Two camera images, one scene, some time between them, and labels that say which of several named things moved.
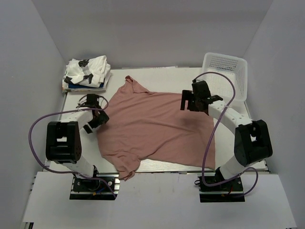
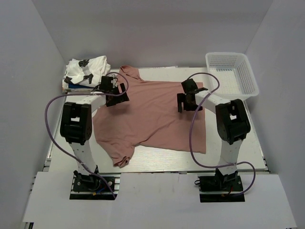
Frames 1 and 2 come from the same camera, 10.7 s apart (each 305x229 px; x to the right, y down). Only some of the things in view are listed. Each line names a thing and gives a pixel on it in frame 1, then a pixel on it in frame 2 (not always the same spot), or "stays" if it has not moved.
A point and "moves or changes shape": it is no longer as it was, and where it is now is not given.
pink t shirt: x=139 y=129 moves or changes shape
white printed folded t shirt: x=90 y=72 stays
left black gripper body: x=102 y=118 to x=116 y=99
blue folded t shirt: x=71 y=85 stays
